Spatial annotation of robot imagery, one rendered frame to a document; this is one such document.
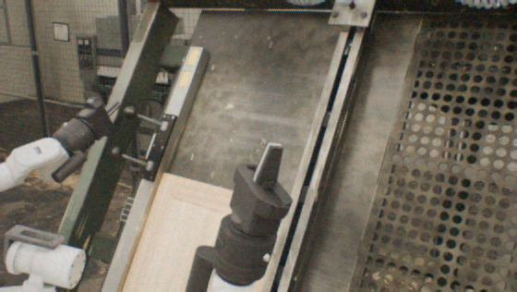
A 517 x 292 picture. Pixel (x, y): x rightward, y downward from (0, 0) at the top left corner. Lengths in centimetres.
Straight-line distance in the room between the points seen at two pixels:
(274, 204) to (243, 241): 8
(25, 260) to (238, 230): 37
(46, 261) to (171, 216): 55
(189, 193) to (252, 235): 66
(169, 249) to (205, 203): 16
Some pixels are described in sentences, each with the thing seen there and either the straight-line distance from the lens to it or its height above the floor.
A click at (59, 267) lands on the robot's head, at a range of 87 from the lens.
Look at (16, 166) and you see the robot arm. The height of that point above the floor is 145.
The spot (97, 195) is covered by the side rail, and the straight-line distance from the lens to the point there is 159.
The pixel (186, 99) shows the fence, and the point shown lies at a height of 156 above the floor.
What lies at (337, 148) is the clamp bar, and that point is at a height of 151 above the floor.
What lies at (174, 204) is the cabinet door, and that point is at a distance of 137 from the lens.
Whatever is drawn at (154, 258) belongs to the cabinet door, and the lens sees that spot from 137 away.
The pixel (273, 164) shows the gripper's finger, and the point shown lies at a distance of 69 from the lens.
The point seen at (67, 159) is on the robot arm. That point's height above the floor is 144.
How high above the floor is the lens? 184
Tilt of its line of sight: 17 degrees down
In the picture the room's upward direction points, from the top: straight up
